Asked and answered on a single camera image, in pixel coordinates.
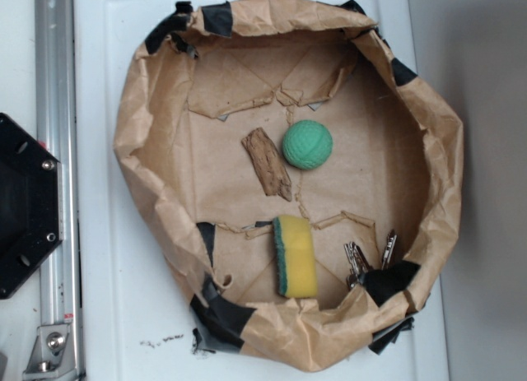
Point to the silver key bunch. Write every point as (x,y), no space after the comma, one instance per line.
(358,262)

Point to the metal corner bracket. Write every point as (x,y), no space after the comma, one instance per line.
(52,355)

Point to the aluminium extrusion rail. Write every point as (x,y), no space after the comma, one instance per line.
(60,273)

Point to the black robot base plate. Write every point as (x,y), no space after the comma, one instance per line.
(30,206)

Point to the yellow green sponge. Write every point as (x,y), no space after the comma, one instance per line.
(295,257)

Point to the brown wood piece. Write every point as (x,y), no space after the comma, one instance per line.
(268,165)

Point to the brown paper bag bin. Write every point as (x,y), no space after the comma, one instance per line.
(200,83)

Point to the green textured ball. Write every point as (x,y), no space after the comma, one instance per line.
(307,144)

